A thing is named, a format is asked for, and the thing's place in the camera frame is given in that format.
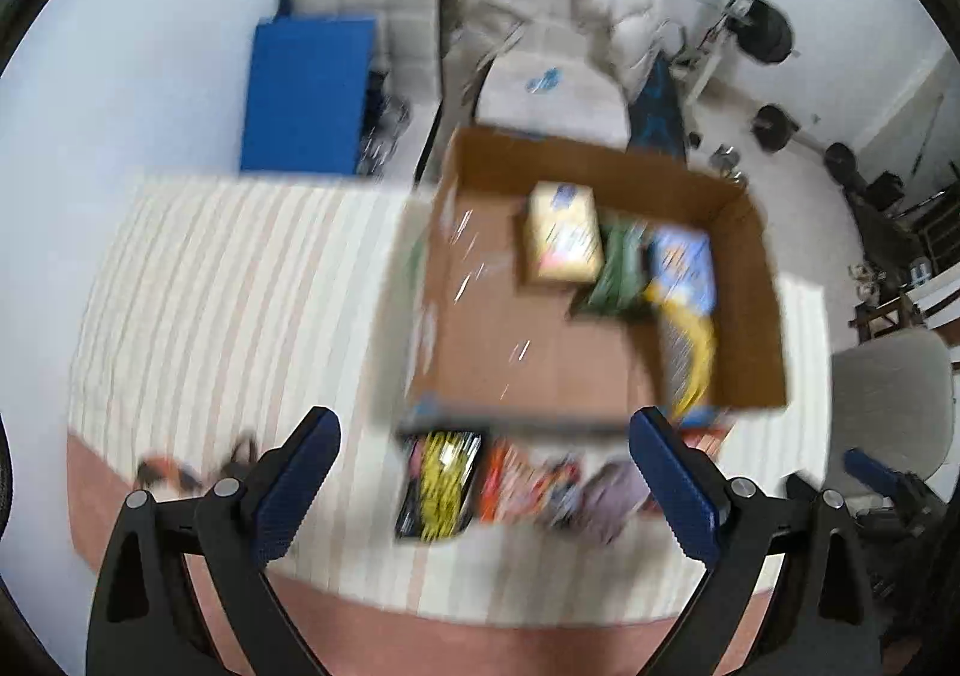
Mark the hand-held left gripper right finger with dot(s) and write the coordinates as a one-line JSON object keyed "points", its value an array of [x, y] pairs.
{"points": [[675, 488]]}

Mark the blue bin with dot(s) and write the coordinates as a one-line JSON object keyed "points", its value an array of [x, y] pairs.
{"points": [[307, 95]]}

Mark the striped beige blanket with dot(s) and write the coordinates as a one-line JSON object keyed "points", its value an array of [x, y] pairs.
{"points": [[247, 316]]}

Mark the brown cardboard box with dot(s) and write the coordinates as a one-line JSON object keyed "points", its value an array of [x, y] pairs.
{"points": [[525, 338]]}

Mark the white weight machine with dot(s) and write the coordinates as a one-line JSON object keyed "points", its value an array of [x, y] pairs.
{"points": [[739, 20]]}

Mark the green snack packet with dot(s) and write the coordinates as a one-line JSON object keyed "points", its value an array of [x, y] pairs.
{"points": [[619, 263]]}

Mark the dark multicoloured snack packet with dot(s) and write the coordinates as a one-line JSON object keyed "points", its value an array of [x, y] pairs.
{"points": [[562, 488]]}

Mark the yellow and blue snack packet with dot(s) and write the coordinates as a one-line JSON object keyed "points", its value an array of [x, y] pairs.
{"points": [[694, 353]]}

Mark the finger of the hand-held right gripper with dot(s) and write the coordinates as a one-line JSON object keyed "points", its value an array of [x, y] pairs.
{"points": [[870, 470]]}

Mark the grey padded chair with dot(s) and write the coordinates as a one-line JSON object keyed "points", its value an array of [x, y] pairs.
{"points": [[892, 391]]}

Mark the grey purple snack packet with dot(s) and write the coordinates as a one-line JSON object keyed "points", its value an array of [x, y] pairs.
{"points": [[611, 500]]}

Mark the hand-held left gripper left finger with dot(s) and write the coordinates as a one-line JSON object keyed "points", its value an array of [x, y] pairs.
{"points": [[292, 488]]}

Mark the dark wooden furniture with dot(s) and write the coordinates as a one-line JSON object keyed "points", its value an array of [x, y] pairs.
{"points": [[911, 248]]}

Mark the beige recliner chair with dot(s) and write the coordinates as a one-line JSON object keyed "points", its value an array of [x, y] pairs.
{"points": [[559, 31]]}

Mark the blue patterned exercise mat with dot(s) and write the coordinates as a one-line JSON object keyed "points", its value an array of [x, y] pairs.
{"points": [[658, 114]]}

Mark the black barbell with plates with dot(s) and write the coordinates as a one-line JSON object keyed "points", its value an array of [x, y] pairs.
{"points": [[817, 147]]}

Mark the orange and black small toy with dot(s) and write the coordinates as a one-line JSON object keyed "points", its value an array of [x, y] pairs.
{"points": [[169, 470]]}

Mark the black and yellow snack packet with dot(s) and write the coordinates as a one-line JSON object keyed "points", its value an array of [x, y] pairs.
{"points": [[439, 485]]}

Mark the white sofa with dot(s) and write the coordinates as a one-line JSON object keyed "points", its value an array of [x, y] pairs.
{"points": [[375, 39]]}

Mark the orange and red snack packet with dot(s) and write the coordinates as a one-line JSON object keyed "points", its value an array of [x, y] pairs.
{"points": [[508, 481]]}

